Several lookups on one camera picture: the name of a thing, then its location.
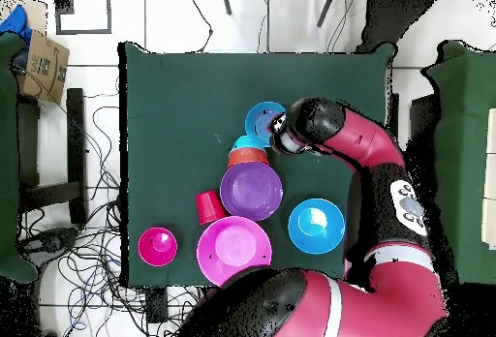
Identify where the orange bowl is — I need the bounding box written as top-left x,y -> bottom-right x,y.
227,147 -> 270,169

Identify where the wide purple bowl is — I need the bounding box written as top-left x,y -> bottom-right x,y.
219,161 -> 284,223

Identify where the flat-bottomed blue bowl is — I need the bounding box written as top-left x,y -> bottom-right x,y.
244,101 -> 287,148

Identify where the red cup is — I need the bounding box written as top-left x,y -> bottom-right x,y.
195,190 -> 227,226

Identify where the large pink bowl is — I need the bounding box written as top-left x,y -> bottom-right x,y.
196,215 -> 273,288

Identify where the deep blue bowl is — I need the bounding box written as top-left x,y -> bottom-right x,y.
287,198 -> 347,256

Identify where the dark green table cloth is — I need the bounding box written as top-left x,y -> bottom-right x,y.
117,41 -> 398,288

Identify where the small crimson bowl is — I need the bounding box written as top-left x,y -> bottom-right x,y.
138,227 -> 179,268

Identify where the black wooden bench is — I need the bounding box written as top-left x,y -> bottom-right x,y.
16,87 -> 88,226

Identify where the grey black equipment base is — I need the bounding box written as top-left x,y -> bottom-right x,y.
18,226 -> 80,264

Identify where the person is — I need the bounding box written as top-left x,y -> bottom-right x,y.
354,0 -> 445,55

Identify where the green cloth covered table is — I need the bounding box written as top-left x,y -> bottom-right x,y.
419,40 -> 496,286
0,32 -> 38,284

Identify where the cardboard box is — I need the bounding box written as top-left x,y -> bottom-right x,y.
16,30 -> 71,105

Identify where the white box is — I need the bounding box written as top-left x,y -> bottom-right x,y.
480,107 -> 496,251

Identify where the blue bag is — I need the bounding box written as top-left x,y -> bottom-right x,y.
0,3 -> 33,44

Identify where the black floor cable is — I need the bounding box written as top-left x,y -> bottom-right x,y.
188,0 -> 215,54

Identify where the black square floor frame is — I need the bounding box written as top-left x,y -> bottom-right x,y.
54,0 -> 112,36

